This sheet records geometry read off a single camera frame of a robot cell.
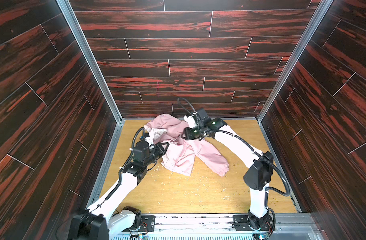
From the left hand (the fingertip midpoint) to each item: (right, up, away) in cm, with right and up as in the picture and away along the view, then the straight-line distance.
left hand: (170, 143), depth 78 cm
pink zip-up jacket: (+5, -8, +12) cm, 15 cm away
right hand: (+9, +5, +6) cm, 12 cm away
